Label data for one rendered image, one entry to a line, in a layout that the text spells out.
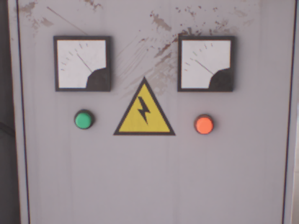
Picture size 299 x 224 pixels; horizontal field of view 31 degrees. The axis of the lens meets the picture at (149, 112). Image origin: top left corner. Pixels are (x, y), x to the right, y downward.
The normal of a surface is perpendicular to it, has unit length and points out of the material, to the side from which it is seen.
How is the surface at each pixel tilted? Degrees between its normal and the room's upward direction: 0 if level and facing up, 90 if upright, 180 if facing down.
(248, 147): 90
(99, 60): 90
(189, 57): 90
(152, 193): 90
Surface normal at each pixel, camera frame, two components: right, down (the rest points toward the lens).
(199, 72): -0.01, 0.23
